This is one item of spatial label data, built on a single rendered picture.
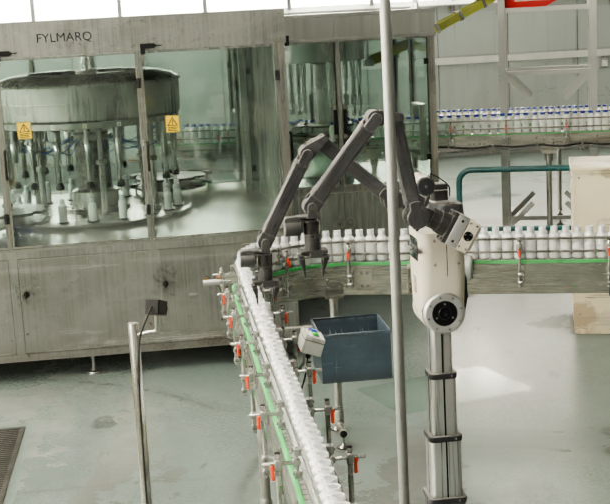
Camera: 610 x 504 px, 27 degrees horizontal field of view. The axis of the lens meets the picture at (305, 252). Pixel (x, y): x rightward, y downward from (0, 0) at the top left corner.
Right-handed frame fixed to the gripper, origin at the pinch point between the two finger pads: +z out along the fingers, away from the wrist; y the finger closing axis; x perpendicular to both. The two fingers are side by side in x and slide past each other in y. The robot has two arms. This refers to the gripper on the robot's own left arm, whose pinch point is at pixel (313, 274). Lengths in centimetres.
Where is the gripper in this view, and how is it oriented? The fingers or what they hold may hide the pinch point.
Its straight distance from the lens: 447.6
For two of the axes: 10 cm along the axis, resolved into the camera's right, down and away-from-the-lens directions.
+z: 0.5, 9.8, 1.8
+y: 9.9, -0.7, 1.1
